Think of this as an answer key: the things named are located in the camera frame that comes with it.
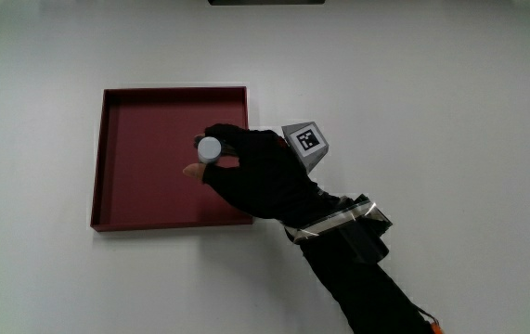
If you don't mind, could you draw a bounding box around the white glue stick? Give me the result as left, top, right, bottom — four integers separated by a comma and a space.
197, 135, 224, 165

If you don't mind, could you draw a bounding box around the dark red square tray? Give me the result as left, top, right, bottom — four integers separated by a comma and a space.
89, 85, 254, 233

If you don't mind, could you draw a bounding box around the person's right forearm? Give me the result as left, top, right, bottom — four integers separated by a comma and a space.
284, 193, 435, 334

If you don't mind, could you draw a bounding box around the person's right hand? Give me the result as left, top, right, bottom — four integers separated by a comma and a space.
182, 121, 342, 229

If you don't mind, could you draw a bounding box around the dark object at table edge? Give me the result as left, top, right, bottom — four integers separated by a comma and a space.
207, 0, 327, 6

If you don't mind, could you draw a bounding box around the orange cable connector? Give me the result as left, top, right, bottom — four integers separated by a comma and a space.
417, 307, 445, 334

